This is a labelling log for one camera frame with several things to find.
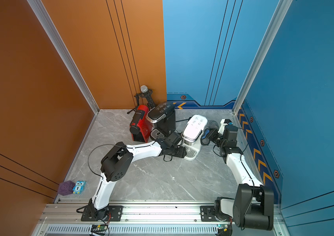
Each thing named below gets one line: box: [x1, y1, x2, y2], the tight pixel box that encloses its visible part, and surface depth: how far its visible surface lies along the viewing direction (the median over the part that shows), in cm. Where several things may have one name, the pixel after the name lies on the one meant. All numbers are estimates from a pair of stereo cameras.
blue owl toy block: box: [72, 180, 87, 194], surface depth 82 cm
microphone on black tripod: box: [126, 85, 156, 115], surface depth 105 cm
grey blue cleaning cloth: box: [200, 119, 220, 147], surface depth 83 cm
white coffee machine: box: [180, 114, 209, 161], surface depth 83 cm
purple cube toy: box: [57, 180, 76, 196], surface depth 79 cm
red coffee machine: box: [129, 104, 152, 144], surface depth 93 cm
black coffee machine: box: [145, 101, 177, 141], surface depth 92 cm
